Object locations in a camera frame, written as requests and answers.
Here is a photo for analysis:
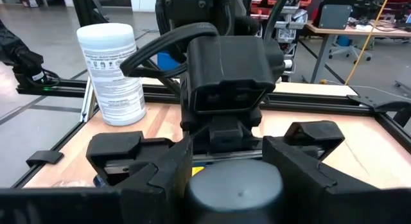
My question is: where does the office chair base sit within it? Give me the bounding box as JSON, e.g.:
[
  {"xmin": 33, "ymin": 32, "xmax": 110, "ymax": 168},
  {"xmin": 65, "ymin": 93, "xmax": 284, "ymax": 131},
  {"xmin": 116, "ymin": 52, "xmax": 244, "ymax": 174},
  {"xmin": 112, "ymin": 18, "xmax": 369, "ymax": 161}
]
[{"xmin": 328, "ymin": 34, "xmax": 373, "ymax": 65}]

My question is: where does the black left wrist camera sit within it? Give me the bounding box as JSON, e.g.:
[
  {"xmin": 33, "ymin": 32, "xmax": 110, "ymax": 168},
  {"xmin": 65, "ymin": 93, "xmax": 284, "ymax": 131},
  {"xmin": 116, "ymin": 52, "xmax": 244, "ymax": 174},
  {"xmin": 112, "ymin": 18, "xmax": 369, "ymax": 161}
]
[{"xmin": 184, "ymin": 35, "xmax": 286, "ymax": 115}]

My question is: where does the shelf with storage bins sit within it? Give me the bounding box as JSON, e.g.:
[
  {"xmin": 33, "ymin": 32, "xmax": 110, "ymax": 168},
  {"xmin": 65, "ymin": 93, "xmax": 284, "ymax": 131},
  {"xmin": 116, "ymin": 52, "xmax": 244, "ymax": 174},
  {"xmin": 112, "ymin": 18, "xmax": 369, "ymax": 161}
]
[{"xmin": 250, "ymin": 0, "xmax": 311, "ymax": 82}]

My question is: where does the black camera cable loop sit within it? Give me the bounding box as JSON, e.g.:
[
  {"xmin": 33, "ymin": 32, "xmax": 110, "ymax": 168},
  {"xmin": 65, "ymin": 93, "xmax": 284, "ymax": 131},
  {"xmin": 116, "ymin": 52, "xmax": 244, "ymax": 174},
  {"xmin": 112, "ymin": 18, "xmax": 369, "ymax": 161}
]
[{"xmin": 119, "ymin": 22, "xmax": 221, "ymax": 80}]

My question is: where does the clear plastic cup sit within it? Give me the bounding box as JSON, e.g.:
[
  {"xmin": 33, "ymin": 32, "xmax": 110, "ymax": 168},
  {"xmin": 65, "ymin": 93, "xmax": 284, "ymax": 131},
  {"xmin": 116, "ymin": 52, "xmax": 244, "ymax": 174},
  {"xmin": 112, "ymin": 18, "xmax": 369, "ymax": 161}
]
[{"xmin": 76, "ymin": 22, "xmax": 148, "ymax": 127}]

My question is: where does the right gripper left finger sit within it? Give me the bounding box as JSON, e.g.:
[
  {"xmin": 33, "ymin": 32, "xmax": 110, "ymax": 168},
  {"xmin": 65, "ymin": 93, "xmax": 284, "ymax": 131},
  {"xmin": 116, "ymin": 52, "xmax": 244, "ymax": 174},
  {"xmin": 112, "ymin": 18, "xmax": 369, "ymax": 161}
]
[{"xmin": 0, "ymin": 135, "xmax": 193, "ymax": 224}]

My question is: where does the yellow cable with plug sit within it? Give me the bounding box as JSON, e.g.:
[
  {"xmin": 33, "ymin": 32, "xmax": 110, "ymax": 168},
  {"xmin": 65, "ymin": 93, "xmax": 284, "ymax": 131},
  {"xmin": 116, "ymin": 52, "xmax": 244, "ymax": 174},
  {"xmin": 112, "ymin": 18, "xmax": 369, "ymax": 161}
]
[{"xmin": 344, "ymin": 0, "xmax": 392, "ymax": 86}]

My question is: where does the black device with green light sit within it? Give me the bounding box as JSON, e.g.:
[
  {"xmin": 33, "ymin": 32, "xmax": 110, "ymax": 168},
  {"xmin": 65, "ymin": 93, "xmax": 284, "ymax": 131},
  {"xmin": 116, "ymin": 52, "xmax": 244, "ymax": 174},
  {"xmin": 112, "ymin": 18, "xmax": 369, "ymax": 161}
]
[{"xmin": 0, "ymin": 20, "xmax": 62, "ymax": 90}]

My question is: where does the grey panel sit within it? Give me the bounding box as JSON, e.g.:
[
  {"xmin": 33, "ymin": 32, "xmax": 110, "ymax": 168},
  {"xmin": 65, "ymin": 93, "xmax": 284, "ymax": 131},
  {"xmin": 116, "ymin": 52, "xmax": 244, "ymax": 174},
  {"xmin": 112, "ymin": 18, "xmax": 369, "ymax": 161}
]
[{"xmin": 317, "ymin": 4, "xmax": 354, "ymax": 30}]

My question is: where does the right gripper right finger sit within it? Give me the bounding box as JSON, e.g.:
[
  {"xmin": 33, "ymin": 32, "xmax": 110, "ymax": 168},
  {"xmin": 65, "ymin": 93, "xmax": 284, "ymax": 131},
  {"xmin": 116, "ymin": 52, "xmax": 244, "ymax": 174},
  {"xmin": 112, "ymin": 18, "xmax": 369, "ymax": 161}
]
[{"xmin": 262, "ymin": 135, "xmax": 411, "ymax": 224}]

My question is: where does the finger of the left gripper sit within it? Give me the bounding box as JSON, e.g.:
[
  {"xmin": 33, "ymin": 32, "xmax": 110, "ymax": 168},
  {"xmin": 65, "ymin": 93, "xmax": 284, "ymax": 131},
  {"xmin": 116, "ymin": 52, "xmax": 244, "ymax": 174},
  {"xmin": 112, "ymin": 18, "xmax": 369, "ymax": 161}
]
[
  {"xmin": 282, "ymin": 120, "xmax": 346, "ymax": 162},
  {"xmin": 85, "ymin": 130, "xmax": 176, "ymax": 186}
]

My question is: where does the wooden desk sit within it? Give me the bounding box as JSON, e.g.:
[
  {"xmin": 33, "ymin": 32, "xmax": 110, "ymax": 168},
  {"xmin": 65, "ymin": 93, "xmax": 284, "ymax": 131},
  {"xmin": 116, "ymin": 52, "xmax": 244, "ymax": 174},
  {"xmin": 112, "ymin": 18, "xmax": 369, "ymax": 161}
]
[{"xmin": 304, "ymin": 20, "xmax": 411, "ymax": 85}]

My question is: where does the blue bin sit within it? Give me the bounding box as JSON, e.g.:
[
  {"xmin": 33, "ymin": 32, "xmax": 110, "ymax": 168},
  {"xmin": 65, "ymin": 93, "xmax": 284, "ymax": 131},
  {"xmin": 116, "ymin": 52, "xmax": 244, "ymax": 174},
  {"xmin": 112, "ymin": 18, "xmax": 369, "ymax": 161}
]
[{"xmin": 156, "ymin": 50, "xmax": 180, "ymax": 71}]

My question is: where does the black frame clip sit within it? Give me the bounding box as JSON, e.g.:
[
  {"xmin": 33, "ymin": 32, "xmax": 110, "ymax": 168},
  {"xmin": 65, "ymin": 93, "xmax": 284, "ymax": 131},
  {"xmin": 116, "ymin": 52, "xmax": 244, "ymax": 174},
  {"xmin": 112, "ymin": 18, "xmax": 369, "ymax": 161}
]
[{"xmin": 25, "ymin": 150, "xmax": 65, "ymax": 168}]

